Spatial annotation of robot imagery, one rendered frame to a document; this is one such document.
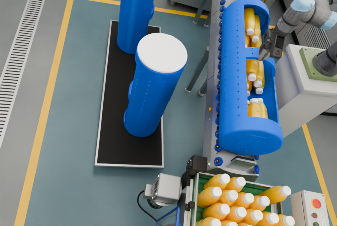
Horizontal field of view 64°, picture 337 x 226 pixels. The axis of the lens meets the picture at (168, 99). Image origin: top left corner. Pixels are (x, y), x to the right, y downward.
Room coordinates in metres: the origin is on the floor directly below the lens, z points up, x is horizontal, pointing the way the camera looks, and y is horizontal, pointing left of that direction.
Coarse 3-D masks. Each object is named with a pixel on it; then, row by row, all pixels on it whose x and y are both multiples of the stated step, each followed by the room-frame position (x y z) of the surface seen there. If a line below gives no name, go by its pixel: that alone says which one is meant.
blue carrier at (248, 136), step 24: (240, 0) 1.46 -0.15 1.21; (240, 24) 1.26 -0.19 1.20; (264, 24) 1.51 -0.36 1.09; (240, 48) 1.08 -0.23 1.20; (240, 72) 0.93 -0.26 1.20; (240, 96) 0.79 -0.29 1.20; (264, 96) 1.00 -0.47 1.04; (240, 120) 0.67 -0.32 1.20; (264, 120) 0.70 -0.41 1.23; (240, 144) 0.64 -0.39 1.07; (264, 144) 0.66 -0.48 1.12
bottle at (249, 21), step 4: (248, 8) 1.47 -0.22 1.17; (252, 8) 1.48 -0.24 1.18; (244, 12) 1.45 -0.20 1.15; (248, 12) 1.43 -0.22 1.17; (252, 12) 1.44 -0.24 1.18; (244, 16) 1.41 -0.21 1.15; (248, 16) 1.40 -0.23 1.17; (252, 16) 1.40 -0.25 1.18; (244, 20) 1.38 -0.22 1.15; (248, 20) 1.36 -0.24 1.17; (252, 20) 1.37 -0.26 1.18; (248, 24) 1.33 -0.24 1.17; (252, 24) 1.34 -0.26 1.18; (248, 28) 1.31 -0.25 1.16; (252, 28) 1.32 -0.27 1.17
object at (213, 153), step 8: (216, 32) 1.46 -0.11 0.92; (216, 40) 1.39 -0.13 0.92; (216, 48) 1.32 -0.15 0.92; (216, 56) 1.25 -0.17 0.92; (216, 64) 1.18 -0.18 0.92; (216, 72) 1.12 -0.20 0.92; (216, 80) 1.06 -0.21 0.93; (216, 88) 1.00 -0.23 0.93; (216, 104) 0.89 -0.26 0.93; (216, 112) 0.84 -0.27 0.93; (216, 128) 0.75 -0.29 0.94; (216, 152) 0.62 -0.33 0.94
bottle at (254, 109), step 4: (252, 104) 0.80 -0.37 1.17; (256, 104) 0.81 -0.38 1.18; (248, 108) 0.78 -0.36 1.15; (252, 108) 0.78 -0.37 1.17; (256, 108) 0.78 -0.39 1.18; (260, 108) 0.80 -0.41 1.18; (248, 112) 0.76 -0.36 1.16; (252, 112) 0.76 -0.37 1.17; (256, 112) 0.76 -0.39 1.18; (260, 112) 0.77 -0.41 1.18; (248, 116) 0.74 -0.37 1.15; (252, 116) 0.74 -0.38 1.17; (256, 116) 0.74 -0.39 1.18; (260, 116) 0.75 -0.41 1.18
